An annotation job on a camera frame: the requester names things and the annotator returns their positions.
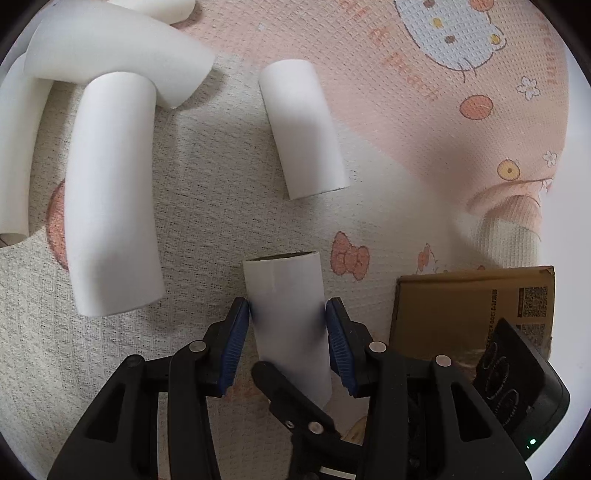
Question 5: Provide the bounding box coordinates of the brown cardboard box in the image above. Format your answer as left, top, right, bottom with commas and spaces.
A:
390, 266, 556, 373

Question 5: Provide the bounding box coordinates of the white paper tube front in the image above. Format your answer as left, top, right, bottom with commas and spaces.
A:
64, 72, 164, 317

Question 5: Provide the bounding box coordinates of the white paper tube short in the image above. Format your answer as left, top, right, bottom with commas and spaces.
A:
259, 59, 349, 200

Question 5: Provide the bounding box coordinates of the pink Hello Kitty blanket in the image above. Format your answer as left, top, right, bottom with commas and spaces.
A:
1, 1, 568, 479

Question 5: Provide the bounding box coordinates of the white paper tube top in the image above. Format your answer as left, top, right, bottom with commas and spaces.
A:
108, 0, 197, 25

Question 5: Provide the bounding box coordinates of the white paper tube crosswise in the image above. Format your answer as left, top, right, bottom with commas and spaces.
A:
24, 1, 215, 109

